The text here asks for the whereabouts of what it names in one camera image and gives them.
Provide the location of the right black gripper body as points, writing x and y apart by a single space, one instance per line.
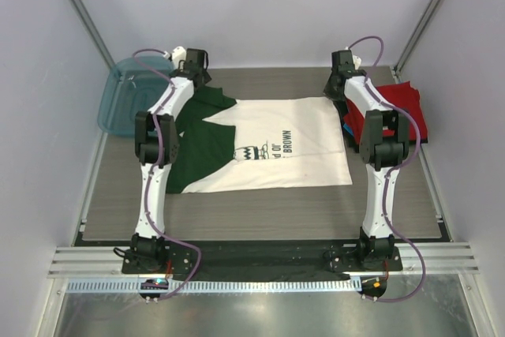
330 92

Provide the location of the white and green t-shirt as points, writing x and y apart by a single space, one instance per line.
234 144

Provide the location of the teal plastic bin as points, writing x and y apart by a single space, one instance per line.
131 88

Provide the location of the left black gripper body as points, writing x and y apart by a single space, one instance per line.
205 77

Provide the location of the folded blue t-shirt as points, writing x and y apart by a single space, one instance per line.
348 129

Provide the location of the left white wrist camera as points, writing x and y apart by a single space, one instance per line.
177 55

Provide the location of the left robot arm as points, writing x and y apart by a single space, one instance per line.
156 146

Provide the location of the white slotted cable duct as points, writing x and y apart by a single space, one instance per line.
162 286

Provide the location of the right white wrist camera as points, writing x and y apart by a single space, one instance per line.
356 61

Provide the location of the folded red t-shirt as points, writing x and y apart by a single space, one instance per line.
395 93

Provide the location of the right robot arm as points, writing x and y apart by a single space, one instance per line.
383 146

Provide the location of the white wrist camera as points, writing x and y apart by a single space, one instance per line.
356 61
177 55

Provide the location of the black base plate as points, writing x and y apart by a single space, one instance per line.
233 260

